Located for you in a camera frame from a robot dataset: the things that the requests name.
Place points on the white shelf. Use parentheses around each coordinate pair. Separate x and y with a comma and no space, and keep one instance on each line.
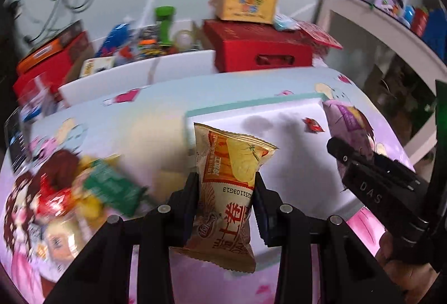
(349,1)

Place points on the blue and white carton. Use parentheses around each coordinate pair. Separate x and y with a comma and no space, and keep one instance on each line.
(35,98)

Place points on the blue bag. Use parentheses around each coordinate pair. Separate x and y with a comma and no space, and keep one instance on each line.
(436,31)

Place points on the cartoon printed tablecloth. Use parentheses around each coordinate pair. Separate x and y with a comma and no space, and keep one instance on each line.
(139,115)

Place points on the black flat box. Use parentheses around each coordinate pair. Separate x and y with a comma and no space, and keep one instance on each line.
(15,147)

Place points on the dark green snack packet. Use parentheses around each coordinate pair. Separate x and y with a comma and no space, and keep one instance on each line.
(111,182)

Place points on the person's right hand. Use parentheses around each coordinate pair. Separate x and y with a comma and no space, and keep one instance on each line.
(401,272)

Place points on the yellow card box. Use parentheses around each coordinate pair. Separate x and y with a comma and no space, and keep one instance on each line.
(94,66)

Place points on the beige egg roll snack packet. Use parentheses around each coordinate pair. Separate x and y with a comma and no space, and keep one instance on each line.
(227,157)

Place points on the white cardboard box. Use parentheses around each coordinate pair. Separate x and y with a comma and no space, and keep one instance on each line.
(139,70)

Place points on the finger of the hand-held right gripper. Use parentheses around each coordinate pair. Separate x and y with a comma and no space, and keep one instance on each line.
(344,150)

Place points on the brown cardboard box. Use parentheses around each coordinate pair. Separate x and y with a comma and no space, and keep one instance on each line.
(380,80)

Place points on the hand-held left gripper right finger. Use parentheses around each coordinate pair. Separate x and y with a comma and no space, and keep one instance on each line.
(267,225)

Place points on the clear round bottle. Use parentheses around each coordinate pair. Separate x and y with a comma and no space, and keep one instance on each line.
(183,39)

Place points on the blue water bottle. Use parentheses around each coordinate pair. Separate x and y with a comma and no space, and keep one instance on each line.
(113,40)

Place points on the teal-rimmed white tray box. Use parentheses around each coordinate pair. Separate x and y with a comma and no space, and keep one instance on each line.
(297,168)

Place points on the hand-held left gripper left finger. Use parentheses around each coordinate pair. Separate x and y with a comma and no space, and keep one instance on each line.
(187,206)

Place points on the red patterned pouch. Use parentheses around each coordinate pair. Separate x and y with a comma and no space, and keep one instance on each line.
(317,33)

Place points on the red snack packet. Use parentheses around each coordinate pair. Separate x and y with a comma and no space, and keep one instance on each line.
(52,201)

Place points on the large red gift box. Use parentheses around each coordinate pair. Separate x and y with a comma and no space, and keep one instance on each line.
(237,45)

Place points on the small red candy packet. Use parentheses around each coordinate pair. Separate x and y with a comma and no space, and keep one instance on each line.
(313,125)

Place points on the orange and black box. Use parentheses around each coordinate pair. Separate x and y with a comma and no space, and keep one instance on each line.
(52,44)

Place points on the pale blue wet wipes pack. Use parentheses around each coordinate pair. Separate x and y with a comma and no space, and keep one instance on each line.
(284,22)

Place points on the green dumbbell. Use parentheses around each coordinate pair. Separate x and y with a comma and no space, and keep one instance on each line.
(164,25)

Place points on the yellow snack packet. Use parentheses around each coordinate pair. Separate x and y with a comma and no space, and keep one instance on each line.
(89,209)

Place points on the plain red box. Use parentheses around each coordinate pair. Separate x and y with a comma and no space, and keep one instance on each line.
(42,75)

